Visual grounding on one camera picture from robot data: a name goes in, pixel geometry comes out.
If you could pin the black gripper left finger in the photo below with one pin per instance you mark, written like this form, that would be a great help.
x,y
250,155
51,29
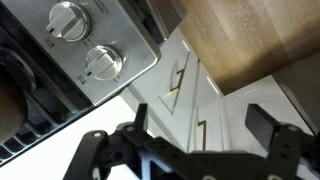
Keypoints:
x,y
96,153

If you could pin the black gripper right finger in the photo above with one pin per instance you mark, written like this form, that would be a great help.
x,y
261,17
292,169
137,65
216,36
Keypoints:
x,y
286,150

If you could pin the silver stove knob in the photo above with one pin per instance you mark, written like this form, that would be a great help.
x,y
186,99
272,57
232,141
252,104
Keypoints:
x,y
103,63
68,20

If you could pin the stainless steel gas stove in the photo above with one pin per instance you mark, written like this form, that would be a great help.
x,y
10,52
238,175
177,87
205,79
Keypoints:
x,y
133,50

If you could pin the black cast iron grate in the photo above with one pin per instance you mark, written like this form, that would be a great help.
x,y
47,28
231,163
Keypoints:
x,y
40,130

